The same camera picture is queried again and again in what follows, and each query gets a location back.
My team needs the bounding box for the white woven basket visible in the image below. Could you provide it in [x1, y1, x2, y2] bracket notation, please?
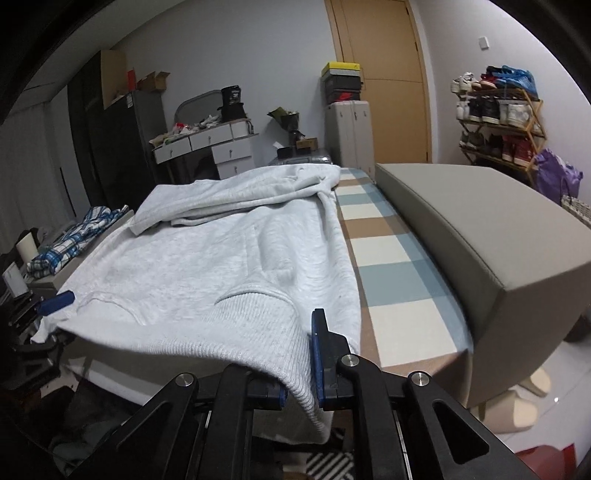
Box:
[561, 196, 591, 227]

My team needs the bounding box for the white dressing table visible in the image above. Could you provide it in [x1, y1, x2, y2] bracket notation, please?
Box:
[154, 121, 256, 181]

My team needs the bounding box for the white curtain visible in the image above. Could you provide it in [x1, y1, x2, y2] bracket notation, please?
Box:
[0, 99, 77, 254]

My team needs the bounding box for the black bag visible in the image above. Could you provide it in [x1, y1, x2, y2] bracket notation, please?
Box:
[218, 85, 247, 123]

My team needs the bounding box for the light grey hoodie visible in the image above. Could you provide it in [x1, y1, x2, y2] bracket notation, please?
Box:
[31, 164, 362, 437]

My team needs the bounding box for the shoe rack with shoes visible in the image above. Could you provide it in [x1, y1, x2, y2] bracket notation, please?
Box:
[451, 65, 539, 167]

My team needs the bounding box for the purple plastic bag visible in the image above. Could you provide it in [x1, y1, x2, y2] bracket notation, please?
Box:
[533, 148, 583, 206]

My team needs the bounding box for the black wardrobe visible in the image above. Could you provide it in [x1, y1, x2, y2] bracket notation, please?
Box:
[68, 50, 127, 217]

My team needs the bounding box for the dark grey shoe box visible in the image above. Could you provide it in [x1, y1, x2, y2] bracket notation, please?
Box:
[322, 74, 363, 90]

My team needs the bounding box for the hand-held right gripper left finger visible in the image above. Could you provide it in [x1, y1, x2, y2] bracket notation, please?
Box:
[67, 362, 284, 480]

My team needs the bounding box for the silver suitcase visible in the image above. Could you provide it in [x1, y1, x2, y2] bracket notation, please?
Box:
[268, 148, 340, 168]

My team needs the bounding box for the white paper roll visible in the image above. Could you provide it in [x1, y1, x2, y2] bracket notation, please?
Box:
[16, 233, 38, 266]

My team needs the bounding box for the white cabinet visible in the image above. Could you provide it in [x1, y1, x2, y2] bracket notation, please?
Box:
[324, 100, 376, 174]

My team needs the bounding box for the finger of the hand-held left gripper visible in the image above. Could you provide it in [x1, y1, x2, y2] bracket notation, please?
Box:
[39, 291, 75, 317]

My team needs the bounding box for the black shoe box red print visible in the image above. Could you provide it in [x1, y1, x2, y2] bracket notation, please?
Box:
[323, 89, 363, 104]

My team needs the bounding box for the checked bed sheet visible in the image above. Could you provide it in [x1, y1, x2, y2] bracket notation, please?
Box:
[335, 167, 474, 370]

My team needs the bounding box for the wooden shoe rack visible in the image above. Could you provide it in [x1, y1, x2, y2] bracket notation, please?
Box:
[457, 85, 548, 185]

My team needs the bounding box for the beige slipper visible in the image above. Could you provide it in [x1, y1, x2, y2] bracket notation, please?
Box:
[519, 369, 552, 398]
[482, 390, 536, 432]

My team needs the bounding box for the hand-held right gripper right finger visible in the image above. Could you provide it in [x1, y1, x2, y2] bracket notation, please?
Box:
[310, 308, 539, 480]

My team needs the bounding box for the wooden door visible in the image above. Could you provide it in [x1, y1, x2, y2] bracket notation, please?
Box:
[325, 0, 435, 167]

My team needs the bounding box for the dark chair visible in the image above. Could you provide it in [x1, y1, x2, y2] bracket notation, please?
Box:
[182, 152, 218, 183]

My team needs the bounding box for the yellow shoe box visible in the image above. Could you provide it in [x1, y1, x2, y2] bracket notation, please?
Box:
[322, 62, 362, 77]

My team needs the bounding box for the blue plaid shirt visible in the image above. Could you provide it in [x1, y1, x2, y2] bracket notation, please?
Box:
[27, 206, 130, 278]

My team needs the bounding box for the black white striped rug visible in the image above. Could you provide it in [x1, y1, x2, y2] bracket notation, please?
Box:
[305, 450, 365, 480]

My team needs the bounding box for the pile of papers and cloths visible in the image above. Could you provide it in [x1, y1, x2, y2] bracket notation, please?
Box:
[150, 115, 222, 144]

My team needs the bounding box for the bouquet in black wrap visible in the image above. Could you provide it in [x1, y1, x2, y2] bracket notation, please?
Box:
[267, 107, 305, 144]

